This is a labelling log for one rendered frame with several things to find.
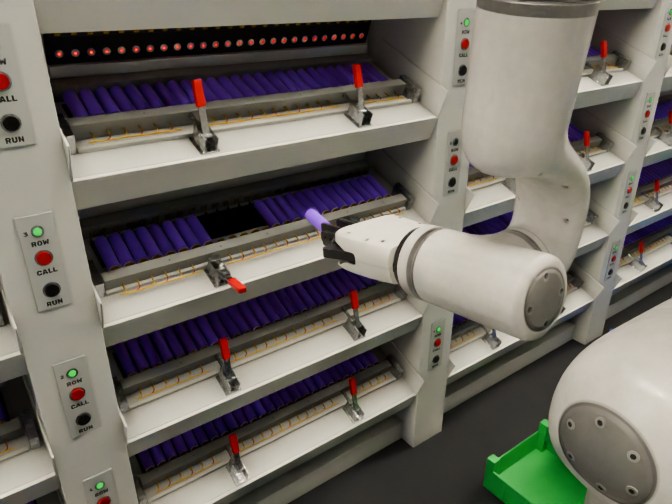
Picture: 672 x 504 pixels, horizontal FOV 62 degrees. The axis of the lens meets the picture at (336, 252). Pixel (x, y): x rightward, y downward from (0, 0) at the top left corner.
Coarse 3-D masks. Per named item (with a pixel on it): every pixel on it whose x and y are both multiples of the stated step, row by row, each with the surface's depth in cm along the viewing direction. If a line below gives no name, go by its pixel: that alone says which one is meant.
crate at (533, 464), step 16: (544, 432) 127; (512, 448) 123; (528, 448) 128; (544, 448) 129; (496, 464) 117; (512, 464) 126; (528, 464) 126; (544, 464) 126; (560, 464) 126; (496, 480) 117; (512, 480) 122; (528, 480) 122; (544, 480) 122; (560, 480) 122; (576, 480) 122; (496, 496) 118; (512, 496) 114; (528, 496) 118; (544, 496) 118; (560, 496) 118; (576, 496) 118
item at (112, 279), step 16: (352, 208) 101; (368, 208) 102; (384, 208) 105; (288, 224) 94; (304, 224) 95; (336, 224) 99; (224, 240) 88; (240, 240) 89; (256, 240) 90; (272, 240) 92; (176, 256) 83; (192, 256) 84; (224, 256) 88; (112, 272) 78; (128, 272) 79; (144, 272) 80; (160, 272) 82; (112, 288) 79; (144, 288) 80
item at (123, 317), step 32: (352, 160) 112; (384, 160) 113; (192, 192) 94; (288, 192) 104; (416, 192) 107; (160, 224) 91; (96, 256) 83; (256, 256) 90; (288, 256) 92; (320, 256) 94; (96, 288) 76; (160, 288) 81; (192, 288) 83; (224, 288) 84; (256, 288) 89; (128, 320) 76; (160, 320) 80
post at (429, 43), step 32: (448, 0) 90; (384, 32) 104; (416, 32) 97; (448, 32) 93; (416, 64) 99; (448, 64) 95; (448, 96) 98; (448, 128) 101; (416, 160) 106; (448, 224) 110; (448, 320) 122; (416, 352) 121; (448, 352) 126; (416, 416) 127
